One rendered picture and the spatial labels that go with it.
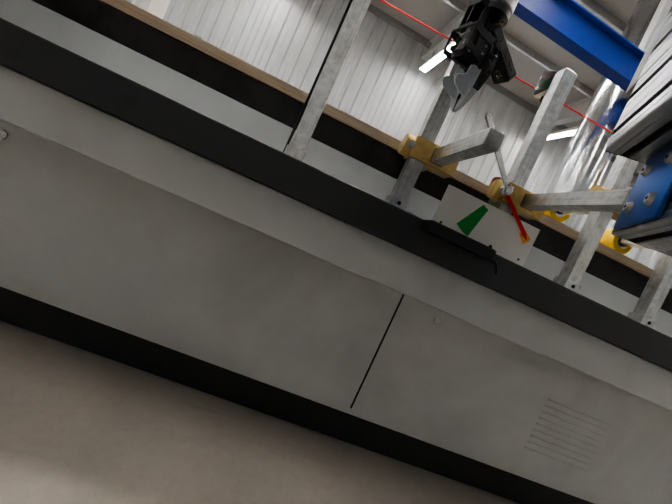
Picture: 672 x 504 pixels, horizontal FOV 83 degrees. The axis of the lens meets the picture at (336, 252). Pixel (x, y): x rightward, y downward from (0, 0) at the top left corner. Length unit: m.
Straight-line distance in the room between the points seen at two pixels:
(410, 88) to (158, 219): 8.08
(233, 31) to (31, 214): 7.55
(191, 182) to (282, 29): 7.82
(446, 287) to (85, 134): 0.87
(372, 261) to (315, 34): 7.92
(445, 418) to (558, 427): 0.40
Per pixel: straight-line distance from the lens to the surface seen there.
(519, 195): 1.01
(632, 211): 0.50
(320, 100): 0.89
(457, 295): 0.99
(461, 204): 0.94
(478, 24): 0.90
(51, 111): 1.01
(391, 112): 8.63
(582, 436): 1.64
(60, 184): 1.22
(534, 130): 1.06
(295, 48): 8.52
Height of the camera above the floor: 0.60
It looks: 3 degrees down
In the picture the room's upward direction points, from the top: 24 degrees clockwise
